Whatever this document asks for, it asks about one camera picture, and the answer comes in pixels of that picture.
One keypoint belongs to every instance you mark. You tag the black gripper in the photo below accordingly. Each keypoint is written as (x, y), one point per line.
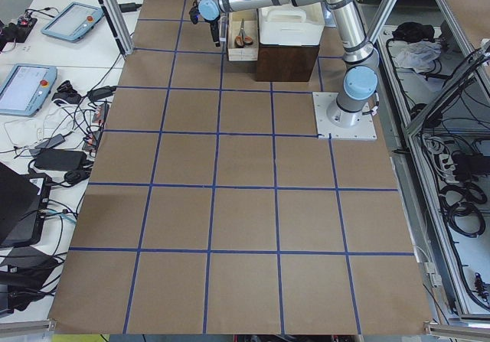
(213, 24)

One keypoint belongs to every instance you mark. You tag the grey orange scissors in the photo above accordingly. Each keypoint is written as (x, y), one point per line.
(242, 40)

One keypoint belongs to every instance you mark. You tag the light wooden drawer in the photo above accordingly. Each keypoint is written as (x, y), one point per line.
(249, 53)

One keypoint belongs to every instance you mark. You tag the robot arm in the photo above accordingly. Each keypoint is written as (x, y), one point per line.
(361, 59)

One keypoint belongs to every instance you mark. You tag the dark wooden cabinet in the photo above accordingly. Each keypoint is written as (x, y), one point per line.
(277, 63)

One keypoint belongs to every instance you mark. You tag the white plastic tray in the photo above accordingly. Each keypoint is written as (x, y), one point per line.
(287, 25)

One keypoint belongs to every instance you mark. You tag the blue teach pendant far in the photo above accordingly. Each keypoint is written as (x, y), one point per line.
(74, 22)

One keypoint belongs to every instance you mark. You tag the blue teach pendant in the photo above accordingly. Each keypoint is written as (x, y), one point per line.
(26, 88)
(74, 22)

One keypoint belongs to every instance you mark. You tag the blue teach pendant near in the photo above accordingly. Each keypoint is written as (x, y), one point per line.
(26, 88)

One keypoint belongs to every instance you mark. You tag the white crumpled cloth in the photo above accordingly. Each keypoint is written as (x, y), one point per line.
(419, 56)

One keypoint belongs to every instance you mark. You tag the black power supply box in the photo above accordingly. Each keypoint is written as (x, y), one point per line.
(59, 160)

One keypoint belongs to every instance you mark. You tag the black laptop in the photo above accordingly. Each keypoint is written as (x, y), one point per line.
(23, 197)

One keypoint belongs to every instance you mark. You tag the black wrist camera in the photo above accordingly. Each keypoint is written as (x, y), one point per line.
(194, 12)

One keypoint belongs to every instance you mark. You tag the aluminium frame post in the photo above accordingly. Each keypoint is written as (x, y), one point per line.
(117, 25)

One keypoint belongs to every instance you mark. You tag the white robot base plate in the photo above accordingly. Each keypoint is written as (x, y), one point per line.
(333, 123)

